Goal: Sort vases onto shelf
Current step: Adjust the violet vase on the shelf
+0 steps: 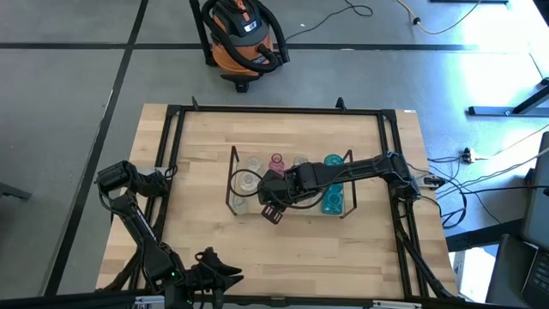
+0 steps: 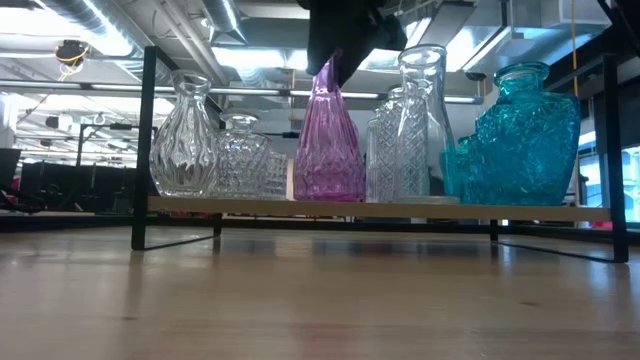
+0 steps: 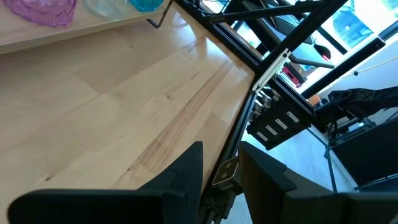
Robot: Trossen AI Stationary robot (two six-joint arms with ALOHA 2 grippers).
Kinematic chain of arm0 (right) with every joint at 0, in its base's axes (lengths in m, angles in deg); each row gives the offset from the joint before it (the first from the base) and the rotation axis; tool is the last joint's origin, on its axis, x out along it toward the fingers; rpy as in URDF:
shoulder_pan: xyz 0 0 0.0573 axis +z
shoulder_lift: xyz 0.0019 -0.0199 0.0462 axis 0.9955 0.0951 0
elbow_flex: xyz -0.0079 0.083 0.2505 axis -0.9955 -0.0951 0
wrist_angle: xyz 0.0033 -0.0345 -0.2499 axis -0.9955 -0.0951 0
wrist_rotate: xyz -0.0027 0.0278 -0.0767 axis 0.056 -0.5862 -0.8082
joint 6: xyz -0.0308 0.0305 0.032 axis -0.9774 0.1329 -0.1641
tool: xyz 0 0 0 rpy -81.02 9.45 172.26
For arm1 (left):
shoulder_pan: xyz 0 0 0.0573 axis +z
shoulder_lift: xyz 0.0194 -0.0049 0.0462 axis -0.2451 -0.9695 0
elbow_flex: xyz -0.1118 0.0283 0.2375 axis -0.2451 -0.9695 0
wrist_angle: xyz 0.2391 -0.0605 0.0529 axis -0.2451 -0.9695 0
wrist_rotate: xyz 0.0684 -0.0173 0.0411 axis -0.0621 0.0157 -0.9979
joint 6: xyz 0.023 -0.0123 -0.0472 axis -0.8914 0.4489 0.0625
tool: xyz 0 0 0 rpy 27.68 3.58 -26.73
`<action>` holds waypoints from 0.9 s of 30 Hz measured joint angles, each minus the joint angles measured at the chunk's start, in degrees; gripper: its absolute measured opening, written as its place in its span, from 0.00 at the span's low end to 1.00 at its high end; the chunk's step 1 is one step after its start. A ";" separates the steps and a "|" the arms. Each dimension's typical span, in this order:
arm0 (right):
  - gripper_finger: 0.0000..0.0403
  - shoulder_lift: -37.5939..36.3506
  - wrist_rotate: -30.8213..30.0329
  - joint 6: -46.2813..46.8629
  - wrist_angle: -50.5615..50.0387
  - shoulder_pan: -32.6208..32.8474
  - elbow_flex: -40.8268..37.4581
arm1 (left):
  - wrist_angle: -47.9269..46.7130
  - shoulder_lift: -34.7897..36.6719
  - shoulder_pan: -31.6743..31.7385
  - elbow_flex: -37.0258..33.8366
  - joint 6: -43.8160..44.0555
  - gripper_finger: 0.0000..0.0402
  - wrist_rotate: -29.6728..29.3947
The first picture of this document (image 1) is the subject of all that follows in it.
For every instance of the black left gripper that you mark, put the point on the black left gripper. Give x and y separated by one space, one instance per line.
206 274

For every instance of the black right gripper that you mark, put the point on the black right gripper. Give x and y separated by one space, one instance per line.
276 189

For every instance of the round pink glass vase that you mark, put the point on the round pink glass vase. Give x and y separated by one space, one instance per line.
276 162

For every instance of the teal cut glass urn vase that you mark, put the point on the teal cut glass urn vase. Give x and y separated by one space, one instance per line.
332 204

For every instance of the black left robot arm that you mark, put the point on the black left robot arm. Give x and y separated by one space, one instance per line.
141 227

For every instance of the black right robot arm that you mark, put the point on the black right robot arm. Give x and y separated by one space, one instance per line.
364 165

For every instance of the silver bar clamp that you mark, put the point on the silver bar clamp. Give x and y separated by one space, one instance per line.
396 305
150 299

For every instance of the orange and black shop vacuum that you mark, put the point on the orange and black shop vacuum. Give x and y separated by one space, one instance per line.
240 51

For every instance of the dark desk foot bar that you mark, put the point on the dark desk foot bar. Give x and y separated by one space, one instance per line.
480 235

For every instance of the grey chair base leg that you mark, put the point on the grey chair base leg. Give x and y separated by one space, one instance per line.
15 192

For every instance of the black desk foot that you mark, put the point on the black desk foot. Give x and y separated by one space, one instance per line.
493 110

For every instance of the black keypad device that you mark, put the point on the black keypad device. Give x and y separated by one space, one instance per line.
538 274

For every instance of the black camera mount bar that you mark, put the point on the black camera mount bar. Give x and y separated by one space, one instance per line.
300 301

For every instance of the black aluminium table frame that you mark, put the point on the black aluminium table frame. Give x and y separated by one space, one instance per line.
279 110

